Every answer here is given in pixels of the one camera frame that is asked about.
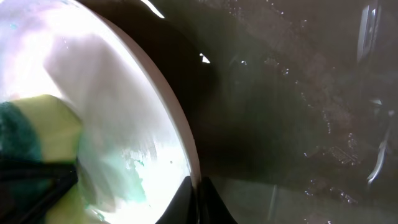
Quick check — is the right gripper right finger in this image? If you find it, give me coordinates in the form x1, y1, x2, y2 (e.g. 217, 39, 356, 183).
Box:
199, 177, 237, 224

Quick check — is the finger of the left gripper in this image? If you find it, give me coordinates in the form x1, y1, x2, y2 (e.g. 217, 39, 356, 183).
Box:
1, 159, 78, 223

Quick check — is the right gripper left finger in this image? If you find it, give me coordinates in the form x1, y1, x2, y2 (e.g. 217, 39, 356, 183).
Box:
156, 176, 197, 224

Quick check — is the green yellow sponge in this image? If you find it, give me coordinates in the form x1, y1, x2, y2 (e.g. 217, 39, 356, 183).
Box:
1, 95, 105, 223

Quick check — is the white plate top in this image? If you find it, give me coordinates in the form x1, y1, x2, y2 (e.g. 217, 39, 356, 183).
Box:
1, 1, 200, 223

